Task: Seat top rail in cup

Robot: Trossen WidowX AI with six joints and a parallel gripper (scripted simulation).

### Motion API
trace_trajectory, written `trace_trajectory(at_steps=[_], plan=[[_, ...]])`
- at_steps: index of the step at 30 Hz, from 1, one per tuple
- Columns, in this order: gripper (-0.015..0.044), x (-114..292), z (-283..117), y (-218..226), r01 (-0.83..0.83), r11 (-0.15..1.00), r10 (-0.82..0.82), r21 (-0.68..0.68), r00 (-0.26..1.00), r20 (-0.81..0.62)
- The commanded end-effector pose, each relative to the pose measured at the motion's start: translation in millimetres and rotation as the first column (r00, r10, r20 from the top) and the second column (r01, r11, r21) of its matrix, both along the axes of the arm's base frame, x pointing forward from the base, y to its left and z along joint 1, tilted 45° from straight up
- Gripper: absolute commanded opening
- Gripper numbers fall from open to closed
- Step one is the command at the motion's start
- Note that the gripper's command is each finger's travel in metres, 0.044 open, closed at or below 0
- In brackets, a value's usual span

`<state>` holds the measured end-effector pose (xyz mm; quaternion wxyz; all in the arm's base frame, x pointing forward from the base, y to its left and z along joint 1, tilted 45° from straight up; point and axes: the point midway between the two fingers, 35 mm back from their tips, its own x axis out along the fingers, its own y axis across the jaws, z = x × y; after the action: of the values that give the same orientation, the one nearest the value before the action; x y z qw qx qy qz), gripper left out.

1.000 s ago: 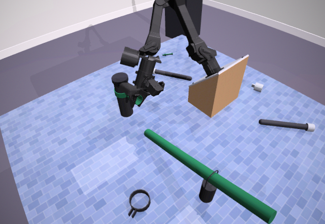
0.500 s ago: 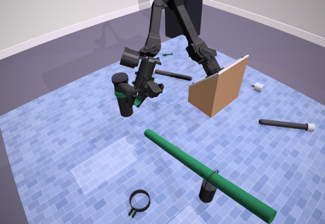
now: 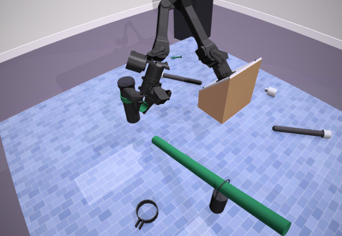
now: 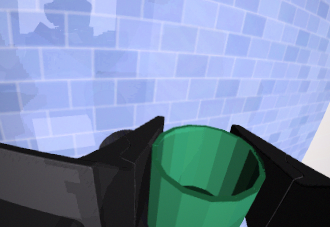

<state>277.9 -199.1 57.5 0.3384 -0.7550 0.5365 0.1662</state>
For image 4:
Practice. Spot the black post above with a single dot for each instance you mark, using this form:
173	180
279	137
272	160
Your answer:
111	139

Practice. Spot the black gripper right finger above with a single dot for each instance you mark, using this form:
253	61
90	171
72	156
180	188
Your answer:
293	195

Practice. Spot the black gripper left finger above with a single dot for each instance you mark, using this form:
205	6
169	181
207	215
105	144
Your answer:
106	188

